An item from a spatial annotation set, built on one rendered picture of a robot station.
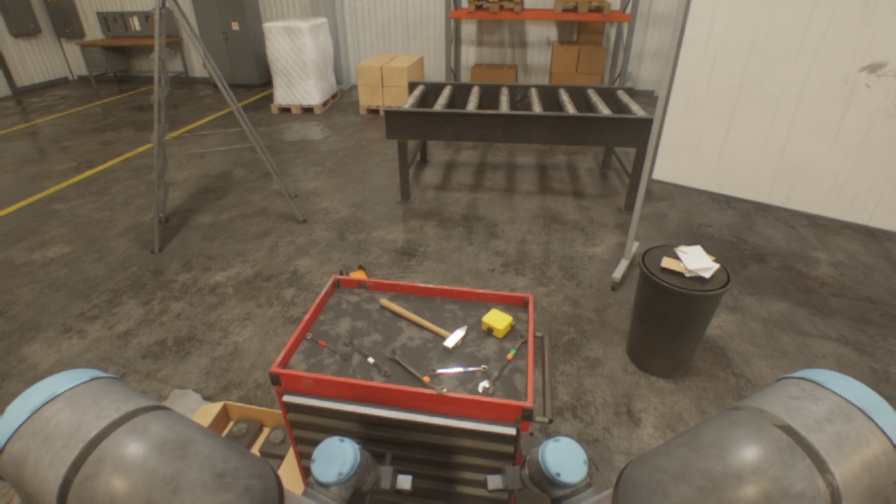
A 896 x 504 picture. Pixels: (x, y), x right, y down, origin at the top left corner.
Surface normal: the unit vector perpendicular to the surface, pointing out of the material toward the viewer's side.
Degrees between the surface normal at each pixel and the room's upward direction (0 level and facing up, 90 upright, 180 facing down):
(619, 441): 0
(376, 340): 0
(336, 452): 19
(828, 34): 90
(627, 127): 90
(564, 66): 90
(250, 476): 53
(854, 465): 45
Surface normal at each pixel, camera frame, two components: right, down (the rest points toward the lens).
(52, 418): -0.09, -0.75
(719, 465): -0.60, -0.64
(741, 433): -0.36, -0.88
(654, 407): 0.00, -0.87
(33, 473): -0.34, -0.14
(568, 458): 0.13, -0.68
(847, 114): -0.56, 0.40
